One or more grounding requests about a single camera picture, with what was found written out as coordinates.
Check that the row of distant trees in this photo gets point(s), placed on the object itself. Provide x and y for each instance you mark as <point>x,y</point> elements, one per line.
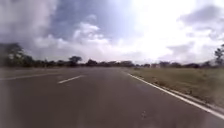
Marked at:
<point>76,61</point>

